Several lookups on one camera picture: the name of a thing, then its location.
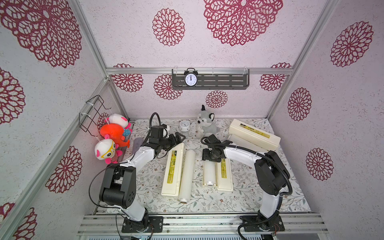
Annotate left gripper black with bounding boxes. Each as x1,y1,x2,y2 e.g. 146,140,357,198
159,131,186,152

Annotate plastic wrap roll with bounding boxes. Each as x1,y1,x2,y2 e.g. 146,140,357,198
179,150,196,204
203,161,217,186

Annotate cream wrap dispenser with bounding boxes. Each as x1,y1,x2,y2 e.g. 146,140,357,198
203,159,234,192
161,143,185,197

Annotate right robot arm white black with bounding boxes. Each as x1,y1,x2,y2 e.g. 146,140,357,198
201,135,293,222

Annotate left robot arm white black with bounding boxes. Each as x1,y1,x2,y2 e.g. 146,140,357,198
99,113,186,225

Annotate small white round clock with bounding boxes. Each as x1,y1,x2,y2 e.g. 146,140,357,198
179,120,191,132

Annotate floral table mat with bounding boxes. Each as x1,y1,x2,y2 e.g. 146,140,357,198
130,119,311,213

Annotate grey husky plush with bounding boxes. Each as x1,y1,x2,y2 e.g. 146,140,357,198
196,105,221,138

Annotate back right cream dispenser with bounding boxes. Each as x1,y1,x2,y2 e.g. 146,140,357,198
229,119,281,151

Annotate grey cloth roll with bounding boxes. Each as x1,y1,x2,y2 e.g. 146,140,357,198
132,138,144,154

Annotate black alarm clock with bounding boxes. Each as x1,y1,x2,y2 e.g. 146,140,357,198
184,68,199,87

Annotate red plush toy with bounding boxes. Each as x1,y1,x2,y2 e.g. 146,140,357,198
100,124,130,148

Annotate white pink plush upper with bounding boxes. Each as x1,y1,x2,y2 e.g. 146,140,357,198
105,114,131,130

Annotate white plush with glasses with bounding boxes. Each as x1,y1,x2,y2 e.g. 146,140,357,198
95,139,123,165

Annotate grey wall shelf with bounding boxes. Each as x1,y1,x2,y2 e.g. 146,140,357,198
171,68,250,90

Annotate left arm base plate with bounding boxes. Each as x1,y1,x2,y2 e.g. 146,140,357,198
122,215,164,234

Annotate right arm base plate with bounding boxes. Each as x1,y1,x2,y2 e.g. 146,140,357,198
240,212,285,233

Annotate black wire basket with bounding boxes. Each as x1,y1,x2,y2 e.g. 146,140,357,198
78,95,111,137

